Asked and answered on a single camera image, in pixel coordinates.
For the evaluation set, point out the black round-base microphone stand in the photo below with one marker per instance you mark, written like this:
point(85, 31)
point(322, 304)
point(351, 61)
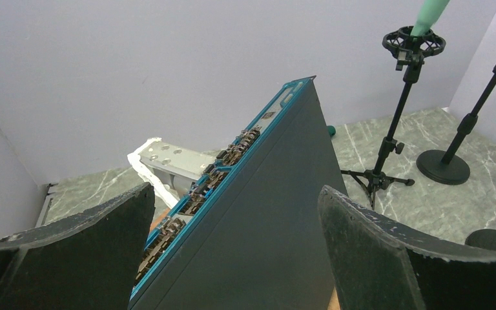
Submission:
point(483, 239)

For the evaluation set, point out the black round-base shock-mount stand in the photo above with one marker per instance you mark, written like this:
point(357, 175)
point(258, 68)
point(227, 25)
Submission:
point(444, 166)

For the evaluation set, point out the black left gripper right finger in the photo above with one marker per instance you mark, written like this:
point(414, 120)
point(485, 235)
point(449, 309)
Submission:
point(379, 263)

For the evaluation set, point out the dark blue-edged network switch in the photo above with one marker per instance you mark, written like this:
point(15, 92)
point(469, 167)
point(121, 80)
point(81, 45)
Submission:
point(246, 235)

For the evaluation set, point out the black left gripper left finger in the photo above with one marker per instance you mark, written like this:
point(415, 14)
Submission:
point(85, 261)

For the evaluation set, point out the white metal bracket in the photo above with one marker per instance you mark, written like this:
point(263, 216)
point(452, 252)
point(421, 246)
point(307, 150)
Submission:
point(170, 169)

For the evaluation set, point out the black tripod microphone stand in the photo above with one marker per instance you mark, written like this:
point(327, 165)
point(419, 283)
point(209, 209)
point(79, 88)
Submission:
point(410, 46)

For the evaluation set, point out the green microphone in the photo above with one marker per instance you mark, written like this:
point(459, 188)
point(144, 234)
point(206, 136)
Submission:
point(429, 14)

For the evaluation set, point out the green handled screwdriver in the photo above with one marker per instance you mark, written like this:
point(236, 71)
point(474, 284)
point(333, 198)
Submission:
point(331, 130)

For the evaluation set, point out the wooden board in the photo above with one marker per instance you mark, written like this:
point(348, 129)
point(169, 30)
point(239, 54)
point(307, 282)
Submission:
point(157, 221)

